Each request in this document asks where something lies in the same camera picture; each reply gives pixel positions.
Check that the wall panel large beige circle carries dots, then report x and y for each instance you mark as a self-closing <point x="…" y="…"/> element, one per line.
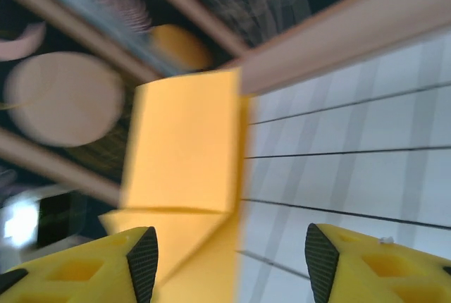
<point x="63" y="98"/>

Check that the wall panel orange oval feather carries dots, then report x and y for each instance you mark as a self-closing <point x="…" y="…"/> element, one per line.
<point x="179" y="46"/>

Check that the orange paper sheet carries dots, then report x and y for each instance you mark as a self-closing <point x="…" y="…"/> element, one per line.
<point x="183" y="141"/>

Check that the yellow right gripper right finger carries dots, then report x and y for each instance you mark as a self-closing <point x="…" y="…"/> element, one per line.
<point x="387" y="275"/>

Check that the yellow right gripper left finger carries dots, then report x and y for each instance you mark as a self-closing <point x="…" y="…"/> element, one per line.
<point x="70" y="275"/>

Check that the aluminium corner post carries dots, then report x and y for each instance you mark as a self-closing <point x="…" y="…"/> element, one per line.
<point x="81" y="3"/>

